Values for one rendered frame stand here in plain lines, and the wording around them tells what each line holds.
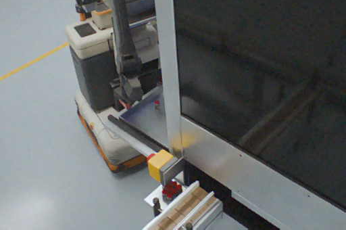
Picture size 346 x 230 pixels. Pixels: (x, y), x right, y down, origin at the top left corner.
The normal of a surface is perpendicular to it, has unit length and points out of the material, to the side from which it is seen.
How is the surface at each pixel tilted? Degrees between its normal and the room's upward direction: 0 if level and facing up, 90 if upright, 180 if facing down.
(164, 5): 90
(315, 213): 90
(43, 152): 0
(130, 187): 0
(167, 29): 90
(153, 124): 0
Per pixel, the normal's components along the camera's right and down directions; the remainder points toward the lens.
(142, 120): -0.05, -0.77
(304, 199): -0.68, 0.50
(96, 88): 0.50, 0.54
